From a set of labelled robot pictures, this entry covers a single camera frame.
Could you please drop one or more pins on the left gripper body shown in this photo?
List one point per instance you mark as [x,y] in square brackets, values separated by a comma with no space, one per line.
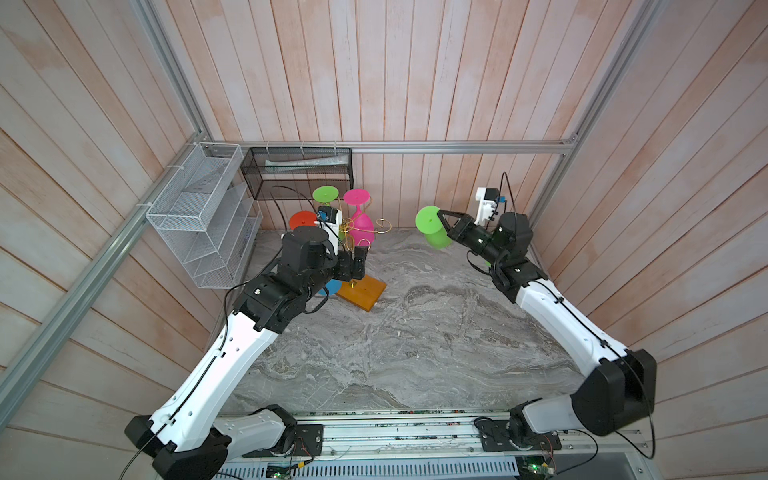
[342,266]

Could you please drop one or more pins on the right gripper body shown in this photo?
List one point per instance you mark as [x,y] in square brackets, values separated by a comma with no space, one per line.
[480,242]

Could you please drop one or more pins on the blue wine glass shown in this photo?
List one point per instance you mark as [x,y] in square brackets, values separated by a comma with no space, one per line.
[332,287]

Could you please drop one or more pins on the green wine glass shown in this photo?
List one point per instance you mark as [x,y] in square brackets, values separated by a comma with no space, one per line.
[428,223]
[326,196]

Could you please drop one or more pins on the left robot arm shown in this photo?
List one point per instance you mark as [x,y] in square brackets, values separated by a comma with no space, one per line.
[185,437]

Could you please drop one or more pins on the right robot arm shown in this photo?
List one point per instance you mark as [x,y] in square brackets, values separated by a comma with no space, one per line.
[619,384]

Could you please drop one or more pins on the pink wine glass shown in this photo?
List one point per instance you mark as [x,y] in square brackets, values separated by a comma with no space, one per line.
[360,228]

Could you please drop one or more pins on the red wine glass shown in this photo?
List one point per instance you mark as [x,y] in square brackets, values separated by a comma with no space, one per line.
[303,218]

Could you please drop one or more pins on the black mesh basket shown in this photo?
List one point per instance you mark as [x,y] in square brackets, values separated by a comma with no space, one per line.
[293,173]

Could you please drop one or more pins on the gold wire wine glass rack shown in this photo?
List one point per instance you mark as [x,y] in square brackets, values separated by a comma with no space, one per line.
[366,292]

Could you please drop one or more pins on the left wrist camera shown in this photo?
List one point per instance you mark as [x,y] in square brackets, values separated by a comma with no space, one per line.
[329,219]

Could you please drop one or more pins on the horizontal aluminium frame bar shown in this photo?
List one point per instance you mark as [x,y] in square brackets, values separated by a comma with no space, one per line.
[559,147]

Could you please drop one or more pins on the white wire mesh shelf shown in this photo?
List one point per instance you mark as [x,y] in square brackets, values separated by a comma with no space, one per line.
[206,218]

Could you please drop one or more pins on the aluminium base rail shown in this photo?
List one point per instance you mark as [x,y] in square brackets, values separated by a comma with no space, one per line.
[443,445]

